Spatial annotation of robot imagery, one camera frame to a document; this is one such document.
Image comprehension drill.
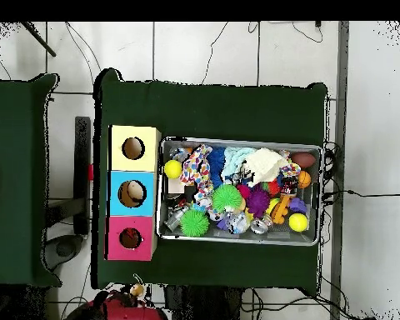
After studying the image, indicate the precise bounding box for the orange striped tiger plush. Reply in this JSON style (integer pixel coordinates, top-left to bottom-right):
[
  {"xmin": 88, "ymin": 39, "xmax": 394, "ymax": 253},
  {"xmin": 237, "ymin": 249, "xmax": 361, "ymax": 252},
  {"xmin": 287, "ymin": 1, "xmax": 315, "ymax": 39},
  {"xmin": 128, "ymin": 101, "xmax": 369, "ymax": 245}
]
[{"xmin": 121, "ymin": 227, "xmax": 141, "ymax": 246}]

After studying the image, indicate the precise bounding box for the purple spiky ball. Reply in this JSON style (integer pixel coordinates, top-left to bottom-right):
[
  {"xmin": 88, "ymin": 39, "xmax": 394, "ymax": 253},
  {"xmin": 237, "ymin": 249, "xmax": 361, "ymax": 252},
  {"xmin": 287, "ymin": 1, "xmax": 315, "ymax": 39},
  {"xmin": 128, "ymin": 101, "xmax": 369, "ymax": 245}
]
[{"xmin": 246, "ymin": 187, "xmax": 272, "ymax": 218}]

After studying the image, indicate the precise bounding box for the brown monkey plush toy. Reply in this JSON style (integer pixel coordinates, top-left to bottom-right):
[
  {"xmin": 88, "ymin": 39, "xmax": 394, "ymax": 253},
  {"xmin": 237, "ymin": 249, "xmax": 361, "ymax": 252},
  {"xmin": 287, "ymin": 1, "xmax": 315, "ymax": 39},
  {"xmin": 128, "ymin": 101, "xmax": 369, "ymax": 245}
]
[{"xmin": 129, "ymin": 282, "xmax": 147, "ymax": 300}]

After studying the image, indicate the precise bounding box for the silver mesh bin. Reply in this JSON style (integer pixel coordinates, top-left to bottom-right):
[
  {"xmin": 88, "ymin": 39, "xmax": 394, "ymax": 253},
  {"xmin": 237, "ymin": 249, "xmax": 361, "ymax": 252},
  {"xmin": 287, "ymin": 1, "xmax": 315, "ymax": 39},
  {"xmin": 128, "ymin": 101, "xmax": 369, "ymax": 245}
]
[{"xmin": 155, "ymin": 137, "xmax": 324, "ymax": 247}]

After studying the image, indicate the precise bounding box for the green-covered side table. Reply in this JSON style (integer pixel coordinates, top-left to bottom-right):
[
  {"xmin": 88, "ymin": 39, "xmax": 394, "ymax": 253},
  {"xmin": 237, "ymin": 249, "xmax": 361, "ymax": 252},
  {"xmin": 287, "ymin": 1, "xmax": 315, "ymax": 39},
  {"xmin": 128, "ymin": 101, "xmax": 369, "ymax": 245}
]
[{"xmin": 0, "ymin": 72, "xmax": 62, "ymax": 288}]

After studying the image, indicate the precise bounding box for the light teal knitted cloth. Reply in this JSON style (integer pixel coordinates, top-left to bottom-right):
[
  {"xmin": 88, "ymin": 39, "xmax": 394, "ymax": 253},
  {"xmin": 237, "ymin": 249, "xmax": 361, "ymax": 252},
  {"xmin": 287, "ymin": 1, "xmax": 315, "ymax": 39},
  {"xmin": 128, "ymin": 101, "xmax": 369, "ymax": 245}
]
[{"xmin": 219, "ymin": 147, "xmax": 254, "ymax": 183}]

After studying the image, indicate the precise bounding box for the large green spiky ball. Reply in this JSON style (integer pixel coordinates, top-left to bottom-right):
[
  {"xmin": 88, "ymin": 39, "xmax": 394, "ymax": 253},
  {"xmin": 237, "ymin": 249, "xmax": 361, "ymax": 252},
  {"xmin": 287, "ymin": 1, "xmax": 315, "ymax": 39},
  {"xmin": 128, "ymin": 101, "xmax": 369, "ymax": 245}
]
[
  {"xmin": 212, "ymin": 183, "xmax": 243, "ymax": 213},
  {"xmin": 180, "ymin": 209, "xmax": 210, "ymax": 238}
]

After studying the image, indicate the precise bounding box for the wooden box with three holes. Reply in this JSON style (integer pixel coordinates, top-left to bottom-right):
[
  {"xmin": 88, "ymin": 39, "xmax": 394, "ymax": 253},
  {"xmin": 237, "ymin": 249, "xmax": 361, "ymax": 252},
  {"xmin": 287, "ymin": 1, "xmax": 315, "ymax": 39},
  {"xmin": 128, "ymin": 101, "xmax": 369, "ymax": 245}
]
[{"xmin": 104, "ymin": 124, "xmax": 163, "ymax": 262}]

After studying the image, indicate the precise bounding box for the large yellow ball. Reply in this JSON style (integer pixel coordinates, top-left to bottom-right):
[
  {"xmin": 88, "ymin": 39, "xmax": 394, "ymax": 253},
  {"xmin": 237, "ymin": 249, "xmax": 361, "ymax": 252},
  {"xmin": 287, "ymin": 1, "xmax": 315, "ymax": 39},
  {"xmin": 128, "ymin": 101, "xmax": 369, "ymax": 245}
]
[{"xmin": 163, "ymin": 159, "xmax": 183, "ymax": 180}]

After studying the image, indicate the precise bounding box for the dark green tablecloth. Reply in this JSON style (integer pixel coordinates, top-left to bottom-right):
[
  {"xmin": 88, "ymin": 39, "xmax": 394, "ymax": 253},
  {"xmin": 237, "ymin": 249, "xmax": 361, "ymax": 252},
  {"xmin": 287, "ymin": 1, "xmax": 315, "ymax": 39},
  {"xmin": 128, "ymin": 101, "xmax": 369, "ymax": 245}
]
[{"xmin": 91, "ymin": 67, "xmax": 328, "ymax": 296}]

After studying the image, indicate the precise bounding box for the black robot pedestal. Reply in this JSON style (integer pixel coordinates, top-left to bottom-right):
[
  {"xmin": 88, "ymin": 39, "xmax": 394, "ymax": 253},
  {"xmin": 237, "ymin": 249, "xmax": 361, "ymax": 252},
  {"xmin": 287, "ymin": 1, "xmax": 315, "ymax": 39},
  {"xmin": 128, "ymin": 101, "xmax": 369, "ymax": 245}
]
[{"xmin": 162, "ymin": 284, "xmax": 244, "ymax": 320}]

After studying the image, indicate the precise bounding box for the black stand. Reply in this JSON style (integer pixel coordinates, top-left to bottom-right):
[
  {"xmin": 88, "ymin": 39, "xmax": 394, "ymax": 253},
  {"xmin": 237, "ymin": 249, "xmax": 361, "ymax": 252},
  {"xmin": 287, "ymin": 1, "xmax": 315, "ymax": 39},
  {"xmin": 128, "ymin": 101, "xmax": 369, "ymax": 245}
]
[{"xmin": 73, "ymin": 116, "xmax": 92, "ymax": 234}]

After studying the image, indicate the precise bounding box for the cream knitted cloth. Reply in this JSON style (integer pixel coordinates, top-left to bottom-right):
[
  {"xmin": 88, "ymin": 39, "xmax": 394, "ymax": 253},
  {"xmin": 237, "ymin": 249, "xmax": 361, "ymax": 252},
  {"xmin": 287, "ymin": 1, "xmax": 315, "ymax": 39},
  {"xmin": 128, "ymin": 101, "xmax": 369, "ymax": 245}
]
[{"xmin": 244, "ymin": 147, "xmax": 289, "ymax": 188}]

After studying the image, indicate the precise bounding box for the blue spiky ball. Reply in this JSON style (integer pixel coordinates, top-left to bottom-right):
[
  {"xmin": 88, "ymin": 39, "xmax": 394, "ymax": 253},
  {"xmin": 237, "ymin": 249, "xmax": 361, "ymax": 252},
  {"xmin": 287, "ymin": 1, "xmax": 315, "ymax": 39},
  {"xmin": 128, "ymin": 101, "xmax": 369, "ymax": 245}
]
[{"xmin": 206, "ymin": 147, "xmax": 226, "ymax": 189}]

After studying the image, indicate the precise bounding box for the polka dot cloth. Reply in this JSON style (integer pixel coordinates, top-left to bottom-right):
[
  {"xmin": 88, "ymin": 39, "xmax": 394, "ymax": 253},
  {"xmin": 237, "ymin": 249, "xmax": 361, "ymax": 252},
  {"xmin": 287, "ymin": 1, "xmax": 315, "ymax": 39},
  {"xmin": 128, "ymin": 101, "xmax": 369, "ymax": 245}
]
[{"xmin": 178, "ymin": 143, "xmax": 218, "ymax": 214}]

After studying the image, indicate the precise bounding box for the black rod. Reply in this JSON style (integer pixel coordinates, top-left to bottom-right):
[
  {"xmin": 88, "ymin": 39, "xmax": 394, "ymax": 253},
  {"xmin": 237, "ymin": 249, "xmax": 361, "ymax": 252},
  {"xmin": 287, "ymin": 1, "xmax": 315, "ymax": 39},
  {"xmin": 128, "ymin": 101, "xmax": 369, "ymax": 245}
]
[{"xmin": 19, "ymin": 21, "xmax": 57, "ymax": 58}]

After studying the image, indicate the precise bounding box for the small yellow ball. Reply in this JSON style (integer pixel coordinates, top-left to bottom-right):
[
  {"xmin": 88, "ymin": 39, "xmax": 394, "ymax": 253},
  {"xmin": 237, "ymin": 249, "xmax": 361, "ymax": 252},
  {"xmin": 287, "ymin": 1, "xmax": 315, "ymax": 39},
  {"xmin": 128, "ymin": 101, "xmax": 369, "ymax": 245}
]
[{"xmin": 288, "ymin": 212, "xmax": 309, "ymax": 233}]

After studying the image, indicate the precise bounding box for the small orange basketball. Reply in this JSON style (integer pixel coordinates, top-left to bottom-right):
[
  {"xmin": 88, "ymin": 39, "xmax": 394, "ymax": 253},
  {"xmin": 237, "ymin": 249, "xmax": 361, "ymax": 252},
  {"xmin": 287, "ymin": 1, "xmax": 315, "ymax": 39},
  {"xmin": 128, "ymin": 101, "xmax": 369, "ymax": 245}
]
[{"xmin": 297, "ymin": 170, "xmax": 313, "ymax": 190}]

